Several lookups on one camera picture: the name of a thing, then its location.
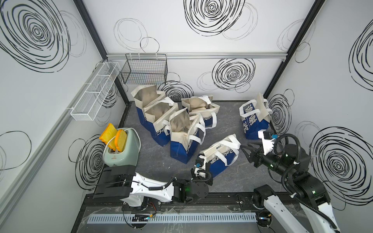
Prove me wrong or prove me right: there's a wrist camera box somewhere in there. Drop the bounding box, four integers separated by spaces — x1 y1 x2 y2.
258 130 278 155
194 155 207 178

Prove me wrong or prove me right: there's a mint green toaster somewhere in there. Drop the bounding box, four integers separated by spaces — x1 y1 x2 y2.
103 128 141 167

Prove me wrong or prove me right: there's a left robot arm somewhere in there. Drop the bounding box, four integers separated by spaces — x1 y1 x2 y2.
93 165 213 207

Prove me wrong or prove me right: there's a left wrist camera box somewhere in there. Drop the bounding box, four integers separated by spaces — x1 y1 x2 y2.
194 155 207 178

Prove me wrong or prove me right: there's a blue beige takeout bag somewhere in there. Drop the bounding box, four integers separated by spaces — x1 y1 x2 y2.
181 95 220 129
144 97 179 147
239 93 273 140
163 108 206 164
131 85 166 130
198 134 241 178

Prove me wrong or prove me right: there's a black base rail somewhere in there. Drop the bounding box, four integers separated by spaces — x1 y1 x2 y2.
81 192 261 212

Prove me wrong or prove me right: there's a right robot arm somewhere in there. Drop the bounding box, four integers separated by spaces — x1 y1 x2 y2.
241 134 340 233

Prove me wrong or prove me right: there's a yellow toast slice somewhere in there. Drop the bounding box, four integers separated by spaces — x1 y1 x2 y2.
99 123 118 144
114 129 127 152

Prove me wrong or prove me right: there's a black wire basket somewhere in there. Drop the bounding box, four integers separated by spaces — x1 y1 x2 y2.
120 53 168 85

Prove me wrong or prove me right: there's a slotted grey cable duct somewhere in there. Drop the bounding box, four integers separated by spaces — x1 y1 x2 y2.
86 213 257 224

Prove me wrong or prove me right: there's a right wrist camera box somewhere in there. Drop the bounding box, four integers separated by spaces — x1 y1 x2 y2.
258 130 278 155

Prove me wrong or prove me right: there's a white wire mesh shelf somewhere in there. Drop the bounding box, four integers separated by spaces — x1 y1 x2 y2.
71 61 120 121

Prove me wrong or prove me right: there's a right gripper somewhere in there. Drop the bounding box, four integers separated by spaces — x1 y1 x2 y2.
239 139 292 179

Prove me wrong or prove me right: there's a front yellow toast slice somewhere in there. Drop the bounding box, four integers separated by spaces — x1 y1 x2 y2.
114 129 127 152

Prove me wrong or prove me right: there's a rear yellow toast slice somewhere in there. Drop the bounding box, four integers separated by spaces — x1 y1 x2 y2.
99 123 118 144

